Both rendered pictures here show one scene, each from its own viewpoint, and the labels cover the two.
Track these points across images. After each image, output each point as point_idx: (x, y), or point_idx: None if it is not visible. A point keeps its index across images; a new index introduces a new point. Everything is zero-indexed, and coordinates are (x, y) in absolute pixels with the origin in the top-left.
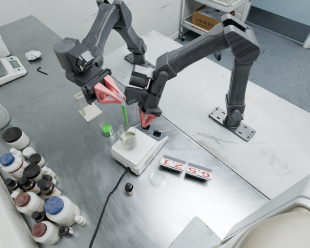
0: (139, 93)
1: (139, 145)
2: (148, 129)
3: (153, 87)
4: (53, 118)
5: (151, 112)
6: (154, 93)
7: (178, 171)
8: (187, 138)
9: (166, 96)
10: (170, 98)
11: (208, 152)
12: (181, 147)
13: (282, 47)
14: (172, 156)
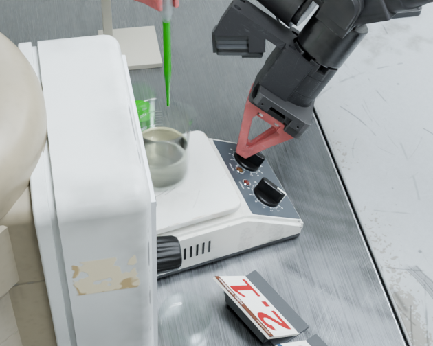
0: (261, 29)
1: (185, 191)
2: (252, 169)
3: (313, 31)
4: (23, 20)
5: (280, 113)
6: (309, 52)
7: (261, 337)
8: (367, 265)
9: (390, 110)
10: (399, 125)
11: (407, 344)
12: (326, 282)
13: None
14: (278, 291)
